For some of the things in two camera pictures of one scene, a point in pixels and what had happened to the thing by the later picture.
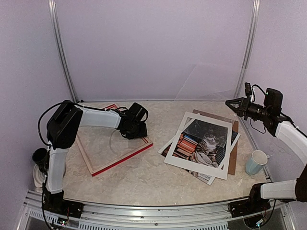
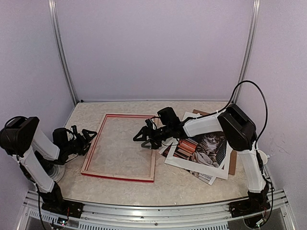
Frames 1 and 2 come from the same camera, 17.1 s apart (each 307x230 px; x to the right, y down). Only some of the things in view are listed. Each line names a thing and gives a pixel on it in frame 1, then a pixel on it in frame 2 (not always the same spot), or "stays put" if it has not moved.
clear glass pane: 206,101 -> 115,152
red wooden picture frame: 104,147 -> 94,174
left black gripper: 143,133 -> 86,136
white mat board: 208,170 stays put
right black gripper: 243,107 -> 145,130
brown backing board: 233,155 stays put
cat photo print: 203,142 stays put
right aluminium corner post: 249,50 stays put
